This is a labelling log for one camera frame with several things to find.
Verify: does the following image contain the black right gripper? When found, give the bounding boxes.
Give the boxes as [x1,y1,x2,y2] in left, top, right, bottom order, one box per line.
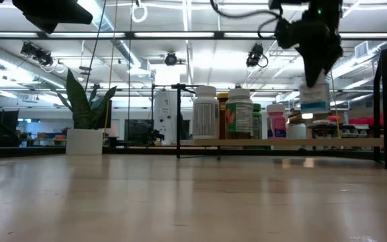
[273,13,344,89]

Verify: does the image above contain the white bottle blue label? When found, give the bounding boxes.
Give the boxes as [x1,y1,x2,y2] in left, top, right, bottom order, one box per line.
[298,72,331,114]

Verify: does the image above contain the pink bottle white cap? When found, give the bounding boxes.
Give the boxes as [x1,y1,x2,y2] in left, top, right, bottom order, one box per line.
[266,104,288,139]

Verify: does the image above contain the green bottle green cap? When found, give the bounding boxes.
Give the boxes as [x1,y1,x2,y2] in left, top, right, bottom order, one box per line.
[252,103,263,140]

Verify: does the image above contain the wide brown bottle white cap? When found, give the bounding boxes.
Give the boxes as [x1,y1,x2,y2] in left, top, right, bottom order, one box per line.
[225,87,254,140]

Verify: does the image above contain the amber bottle yellow cap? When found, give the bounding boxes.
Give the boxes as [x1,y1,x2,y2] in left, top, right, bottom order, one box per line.
[216,92,230,140]

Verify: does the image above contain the large white pill bottle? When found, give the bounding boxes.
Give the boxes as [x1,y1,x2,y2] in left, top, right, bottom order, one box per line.
[192,85,220,140]

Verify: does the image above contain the red storage crates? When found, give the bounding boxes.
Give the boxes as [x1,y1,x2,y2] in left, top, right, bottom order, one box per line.
[327,112,387,151]

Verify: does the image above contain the white cabinet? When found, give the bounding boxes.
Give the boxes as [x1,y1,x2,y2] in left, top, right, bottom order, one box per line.
[154,91,181,143]

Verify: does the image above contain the black monitor screen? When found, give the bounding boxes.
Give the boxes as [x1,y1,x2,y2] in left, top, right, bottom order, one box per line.
[124,118,155,147]

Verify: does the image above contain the snake plant in white pot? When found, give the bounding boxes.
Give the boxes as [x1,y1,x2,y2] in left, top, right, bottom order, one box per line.
[55,69,118,156]

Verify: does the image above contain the black frame-mounted camera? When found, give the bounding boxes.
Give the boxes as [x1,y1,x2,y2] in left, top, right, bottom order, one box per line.
[164,51,179,67]
[245,42,269,69]
[20,42,55,67]

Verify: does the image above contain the wooden shelf black metal frame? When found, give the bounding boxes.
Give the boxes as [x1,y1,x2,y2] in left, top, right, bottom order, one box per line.
[171,48,387,170]

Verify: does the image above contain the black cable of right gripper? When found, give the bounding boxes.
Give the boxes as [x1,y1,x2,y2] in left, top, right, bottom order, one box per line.
[209,0,284,38]

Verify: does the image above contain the white cable ring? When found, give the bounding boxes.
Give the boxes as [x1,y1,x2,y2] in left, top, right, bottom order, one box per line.
[131,1,148,24]

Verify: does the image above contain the black aluminium table frame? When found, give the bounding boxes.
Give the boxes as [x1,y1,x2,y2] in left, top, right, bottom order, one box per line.
[0,0,387,161]

